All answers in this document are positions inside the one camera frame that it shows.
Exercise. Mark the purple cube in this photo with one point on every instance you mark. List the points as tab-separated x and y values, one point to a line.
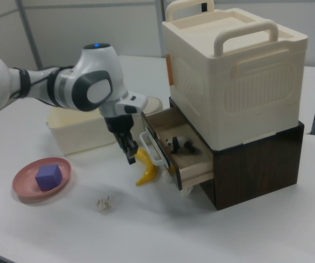
49	177

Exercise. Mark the crumpled white paper ball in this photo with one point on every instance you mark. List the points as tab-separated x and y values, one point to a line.
104	205

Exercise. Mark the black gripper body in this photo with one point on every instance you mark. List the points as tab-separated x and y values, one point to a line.
118	123

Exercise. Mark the panda toy figure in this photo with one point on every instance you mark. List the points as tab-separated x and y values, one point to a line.
180	143

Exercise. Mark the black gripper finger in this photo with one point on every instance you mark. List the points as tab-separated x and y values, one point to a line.
130	152
121	143

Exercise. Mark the pink plate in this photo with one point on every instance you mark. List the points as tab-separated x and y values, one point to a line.
25	189

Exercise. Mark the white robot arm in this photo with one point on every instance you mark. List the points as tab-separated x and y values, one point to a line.
64	82

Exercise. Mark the dark brown drawer cabinet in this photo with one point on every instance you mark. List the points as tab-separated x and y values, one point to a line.
256	175

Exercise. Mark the cream plastic storage box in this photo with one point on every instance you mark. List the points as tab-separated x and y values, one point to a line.
229	82

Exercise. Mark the gray partition post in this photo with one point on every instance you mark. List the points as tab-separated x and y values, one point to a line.
28	33

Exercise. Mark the yellow toy banana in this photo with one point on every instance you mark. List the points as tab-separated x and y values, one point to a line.
146	170

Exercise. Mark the white open plastic bin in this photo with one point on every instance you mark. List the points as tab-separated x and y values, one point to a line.
83	134

